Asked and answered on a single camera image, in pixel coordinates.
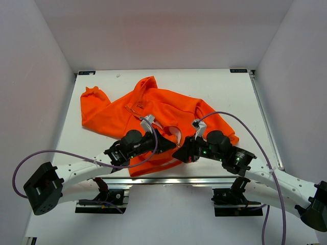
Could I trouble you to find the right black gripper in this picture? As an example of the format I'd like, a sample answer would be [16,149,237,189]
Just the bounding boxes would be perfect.
[172,133,224,163]

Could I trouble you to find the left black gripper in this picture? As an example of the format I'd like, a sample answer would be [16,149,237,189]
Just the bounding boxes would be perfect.
[128,129,176,159]

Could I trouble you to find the orange zip-up jacket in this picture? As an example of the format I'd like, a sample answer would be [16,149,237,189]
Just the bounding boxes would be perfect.
[80,76,240,177]

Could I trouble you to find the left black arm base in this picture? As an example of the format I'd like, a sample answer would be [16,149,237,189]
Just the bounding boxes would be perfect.
[75,178,129,214]

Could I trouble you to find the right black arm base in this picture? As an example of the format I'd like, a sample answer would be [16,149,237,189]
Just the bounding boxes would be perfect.
[211,177,266,217]

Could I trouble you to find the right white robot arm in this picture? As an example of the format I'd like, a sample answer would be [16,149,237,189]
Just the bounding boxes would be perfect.
[173,131,326,232]

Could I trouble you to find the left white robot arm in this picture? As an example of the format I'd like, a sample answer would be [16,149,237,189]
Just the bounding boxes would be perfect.
[24,130,176,215]

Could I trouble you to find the right blue table label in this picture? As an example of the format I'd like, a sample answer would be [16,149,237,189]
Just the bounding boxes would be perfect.
[229,68,248,73]

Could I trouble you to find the blue table label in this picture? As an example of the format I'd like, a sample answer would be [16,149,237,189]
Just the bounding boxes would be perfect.
[229,68,248,73]
[78,70,96,76]

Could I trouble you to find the left blue table label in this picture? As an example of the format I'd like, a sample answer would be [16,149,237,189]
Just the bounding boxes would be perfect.
[78,70,96,76]

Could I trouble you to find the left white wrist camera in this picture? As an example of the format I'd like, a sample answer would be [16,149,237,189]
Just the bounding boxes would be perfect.
[140,114,155,133]

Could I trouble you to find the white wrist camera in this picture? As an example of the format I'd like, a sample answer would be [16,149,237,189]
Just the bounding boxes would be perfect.
[192,119,207,140]
[140,114,155,133]

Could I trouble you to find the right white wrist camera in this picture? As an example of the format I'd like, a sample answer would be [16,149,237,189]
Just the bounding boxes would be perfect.
[192,119,207,140]

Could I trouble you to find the aluminium table front rail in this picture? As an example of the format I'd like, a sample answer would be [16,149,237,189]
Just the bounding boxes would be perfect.
[101,177,236,186]

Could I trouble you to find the aluminium table rail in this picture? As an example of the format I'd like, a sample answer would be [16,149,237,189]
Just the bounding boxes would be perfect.
[248,70,285,171]
[101,177,236,186]

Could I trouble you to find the aluminium table right rail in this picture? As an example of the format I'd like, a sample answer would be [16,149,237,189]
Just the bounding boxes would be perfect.
[248,70,285,171]

